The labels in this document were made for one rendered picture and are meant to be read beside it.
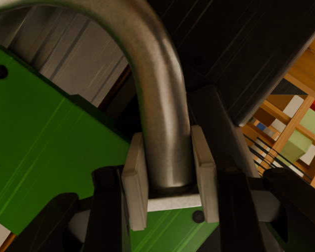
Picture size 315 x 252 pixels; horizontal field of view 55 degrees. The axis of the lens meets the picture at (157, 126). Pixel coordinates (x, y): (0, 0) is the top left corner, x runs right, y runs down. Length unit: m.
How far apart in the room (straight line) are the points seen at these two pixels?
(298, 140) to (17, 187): 3.34
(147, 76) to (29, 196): 0.14
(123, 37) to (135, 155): 0.07
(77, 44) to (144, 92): 0.46
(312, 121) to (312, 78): 2.78
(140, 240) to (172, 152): 0.09
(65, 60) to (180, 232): 0.46
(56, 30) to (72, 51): 0.37
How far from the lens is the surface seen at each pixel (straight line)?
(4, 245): 0.45
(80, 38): 0.62
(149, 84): 0.17
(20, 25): 0.26
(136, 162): 0.15
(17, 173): 0.25
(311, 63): 1.00
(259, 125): 8.64
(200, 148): 0.16
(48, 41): 0.26
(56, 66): 0.62
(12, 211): 0.27
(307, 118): 3.75
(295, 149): 3.49
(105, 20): 0.18
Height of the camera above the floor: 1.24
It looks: 13 degrees down
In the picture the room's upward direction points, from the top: 129 degrees clockwise
